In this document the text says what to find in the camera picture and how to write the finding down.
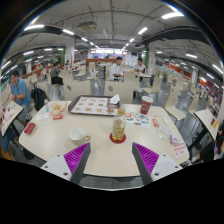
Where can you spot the red paper cup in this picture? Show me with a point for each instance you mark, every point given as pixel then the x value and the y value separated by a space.
pixel 146 106

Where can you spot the black backpack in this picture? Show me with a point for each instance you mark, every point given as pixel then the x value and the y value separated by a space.
pixel 38 98

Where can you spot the ceiling strip lights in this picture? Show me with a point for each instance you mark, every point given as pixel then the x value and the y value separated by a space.
pixel 171 15

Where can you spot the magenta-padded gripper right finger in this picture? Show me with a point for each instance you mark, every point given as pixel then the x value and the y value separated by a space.
pixel 146 156

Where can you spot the clear bottle with yellow cap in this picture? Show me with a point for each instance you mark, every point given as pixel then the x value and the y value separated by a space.
pixel 118 128

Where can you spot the clear plastic bag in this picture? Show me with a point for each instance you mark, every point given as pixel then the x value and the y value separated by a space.
pixel 165 133

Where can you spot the brown food tray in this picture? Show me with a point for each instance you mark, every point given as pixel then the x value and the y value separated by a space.
pixel 88 105

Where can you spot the ceiling air conditioner unit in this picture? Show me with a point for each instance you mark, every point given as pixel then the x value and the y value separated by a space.
pixel 87 26

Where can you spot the beige chair with round hole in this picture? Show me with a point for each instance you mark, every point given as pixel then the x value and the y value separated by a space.
pixel 78 88
pixel 121 90

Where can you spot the flat round red coaster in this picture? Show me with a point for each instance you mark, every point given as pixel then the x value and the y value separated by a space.
pixel 117 141

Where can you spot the beige side table with food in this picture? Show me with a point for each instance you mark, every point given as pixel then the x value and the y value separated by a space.
pixel 10 115

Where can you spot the crumpled white napkin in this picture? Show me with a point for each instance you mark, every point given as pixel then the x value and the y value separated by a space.
pixel 114 99

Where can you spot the small white packet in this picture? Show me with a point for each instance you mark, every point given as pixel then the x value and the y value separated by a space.
pixel 166 120

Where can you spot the paper wrapper with fried food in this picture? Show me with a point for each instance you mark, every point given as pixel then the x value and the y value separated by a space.
pixel 57 107

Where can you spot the small red box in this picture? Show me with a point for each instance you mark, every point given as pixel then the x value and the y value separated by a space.
pixel 29 128

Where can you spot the person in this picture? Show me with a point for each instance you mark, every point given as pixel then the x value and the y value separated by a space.
pixel 55 71
pixel 213 150
pixel 115 70
pixel 20 91
pixel 140 67

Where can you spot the white patterned mug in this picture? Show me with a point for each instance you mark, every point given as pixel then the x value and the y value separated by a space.
pixel 77 136

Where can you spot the red ketchup packet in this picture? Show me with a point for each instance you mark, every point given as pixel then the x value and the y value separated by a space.
pixel 155 122

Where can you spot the white sticker with red text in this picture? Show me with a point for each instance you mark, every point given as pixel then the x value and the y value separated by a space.
pixel 180 149

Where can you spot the colourful printed paper flyer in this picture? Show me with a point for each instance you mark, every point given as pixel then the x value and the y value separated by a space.
pixel 138 120

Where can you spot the small red sauce sachet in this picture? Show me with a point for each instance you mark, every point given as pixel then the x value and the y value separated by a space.
pixel 58 117

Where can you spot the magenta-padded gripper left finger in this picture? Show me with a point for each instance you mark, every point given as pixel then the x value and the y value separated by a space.
pixel 76 156

